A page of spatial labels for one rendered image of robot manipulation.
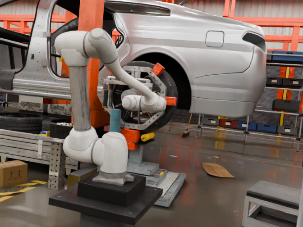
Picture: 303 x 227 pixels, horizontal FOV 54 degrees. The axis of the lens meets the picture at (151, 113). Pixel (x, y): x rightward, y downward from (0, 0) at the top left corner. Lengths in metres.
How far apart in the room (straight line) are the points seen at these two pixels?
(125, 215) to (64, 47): 0.90
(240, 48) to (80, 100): 1.73
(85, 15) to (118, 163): 1.52
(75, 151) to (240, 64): 1.78
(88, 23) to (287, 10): 10.36
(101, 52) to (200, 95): 1.56
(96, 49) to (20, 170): 1.62
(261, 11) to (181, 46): 9.59
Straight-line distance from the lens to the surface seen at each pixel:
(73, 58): 1.60
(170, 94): 2.55
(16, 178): 2.86
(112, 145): 1.66
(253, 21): 8.93
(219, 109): 2.89
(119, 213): 1.55
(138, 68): 2.55
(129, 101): 1.90
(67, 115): 7.93
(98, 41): 1.50
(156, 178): 2.66
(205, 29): 2.97
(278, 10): 12.50
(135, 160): 2.76
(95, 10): 2.75
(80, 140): 1.73
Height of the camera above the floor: 0.91
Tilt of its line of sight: 4 degrees down
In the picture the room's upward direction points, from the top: 5 degrees clockwise
